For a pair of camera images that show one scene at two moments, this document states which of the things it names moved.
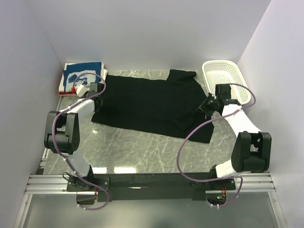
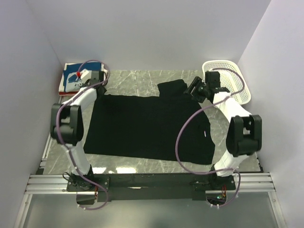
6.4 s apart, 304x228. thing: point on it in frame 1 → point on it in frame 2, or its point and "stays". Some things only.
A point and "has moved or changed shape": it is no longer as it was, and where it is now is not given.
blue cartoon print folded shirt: x=71 y=71 stays
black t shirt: x=170 y=106 has moved or changed shape
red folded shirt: x=67 y=93 stays
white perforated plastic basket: x=226 y=72 stays
